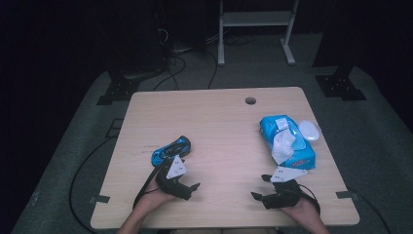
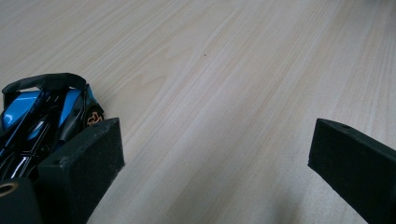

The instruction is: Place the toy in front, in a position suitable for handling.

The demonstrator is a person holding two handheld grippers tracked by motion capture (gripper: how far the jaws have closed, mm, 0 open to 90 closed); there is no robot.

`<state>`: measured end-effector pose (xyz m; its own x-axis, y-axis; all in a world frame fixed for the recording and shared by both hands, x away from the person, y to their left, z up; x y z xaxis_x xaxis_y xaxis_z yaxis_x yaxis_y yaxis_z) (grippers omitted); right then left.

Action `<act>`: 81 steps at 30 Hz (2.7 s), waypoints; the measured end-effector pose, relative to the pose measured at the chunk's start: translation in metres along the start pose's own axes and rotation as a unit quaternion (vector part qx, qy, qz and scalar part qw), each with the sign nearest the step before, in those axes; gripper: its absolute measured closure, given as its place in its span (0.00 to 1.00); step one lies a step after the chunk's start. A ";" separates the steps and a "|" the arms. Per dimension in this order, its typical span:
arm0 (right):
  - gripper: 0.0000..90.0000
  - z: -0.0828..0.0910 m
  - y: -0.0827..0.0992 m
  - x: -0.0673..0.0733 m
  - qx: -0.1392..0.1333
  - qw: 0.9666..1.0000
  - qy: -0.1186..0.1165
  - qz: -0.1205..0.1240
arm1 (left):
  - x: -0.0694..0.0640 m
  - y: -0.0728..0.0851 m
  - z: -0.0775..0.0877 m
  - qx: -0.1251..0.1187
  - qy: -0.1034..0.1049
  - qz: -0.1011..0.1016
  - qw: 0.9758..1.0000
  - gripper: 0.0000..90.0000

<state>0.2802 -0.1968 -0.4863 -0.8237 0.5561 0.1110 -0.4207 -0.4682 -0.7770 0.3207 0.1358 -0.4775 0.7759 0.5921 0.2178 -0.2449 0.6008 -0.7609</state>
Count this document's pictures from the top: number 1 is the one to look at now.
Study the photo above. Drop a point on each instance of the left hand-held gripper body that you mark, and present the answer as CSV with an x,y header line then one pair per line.
x,y
172,185

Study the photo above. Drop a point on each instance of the person's right hand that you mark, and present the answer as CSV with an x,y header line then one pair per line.
x,y
305,211

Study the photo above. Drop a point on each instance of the grey tape strip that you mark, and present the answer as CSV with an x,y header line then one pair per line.
x,y
99,199
346,195

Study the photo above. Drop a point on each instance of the person's left hand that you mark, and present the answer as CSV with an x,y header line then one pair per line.
x,y
156,196

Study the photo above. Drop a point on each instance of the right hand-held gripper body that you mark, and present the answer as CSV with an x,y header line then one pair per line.
x,y
285,195

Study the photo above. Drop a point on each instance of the white wet wipe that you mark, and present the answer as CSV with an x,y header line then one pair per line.
x,y
282,143

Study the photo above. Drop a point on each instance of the white metal stand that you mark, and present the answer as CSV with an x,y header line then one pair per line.
x,y
256,18

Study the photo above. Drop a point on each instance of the blue toy car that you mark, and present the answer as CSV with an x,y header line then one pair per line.
x,y
175,147

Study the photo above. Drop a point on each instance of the blue wet wipes pack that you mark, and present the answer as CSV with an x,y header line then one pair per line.
x,y
305,156

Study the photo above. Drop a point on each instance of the black metal stand base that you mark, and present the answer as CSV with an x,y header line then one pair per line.
x,y
118,91
341,87

